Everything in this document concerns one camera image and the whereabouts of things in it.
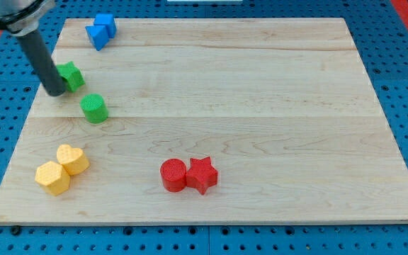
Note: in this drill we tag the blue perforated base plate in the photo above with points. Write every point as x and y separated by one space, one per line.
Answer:
380 31

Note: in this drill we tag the blue triangle block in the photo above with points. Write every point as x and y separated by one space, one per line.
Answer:
98 36

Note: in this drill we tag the light wooden board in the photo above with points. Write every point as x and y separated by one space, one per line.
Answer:
283 106

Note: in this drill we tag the yellow heart block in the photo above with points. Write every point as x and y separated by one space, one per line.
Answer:
72 159

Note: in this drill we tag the green star block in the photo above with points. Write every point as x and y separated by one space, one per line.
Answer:
71 75

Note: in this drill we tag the green cylinder block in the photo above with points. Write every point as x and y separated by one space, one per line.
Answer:
94 108

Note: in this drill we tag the yellow hexagon block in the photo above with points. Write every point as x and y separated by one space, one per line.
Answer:
52 178

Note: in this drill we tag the red cylinder block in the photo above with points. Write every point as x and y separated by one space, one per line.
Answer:
173 175

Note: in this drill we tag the blue cube block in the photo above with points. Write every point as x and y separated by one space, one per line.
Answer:
107 20

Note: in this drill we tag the red star block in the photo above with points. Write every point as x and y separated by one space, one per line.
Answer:
201 175

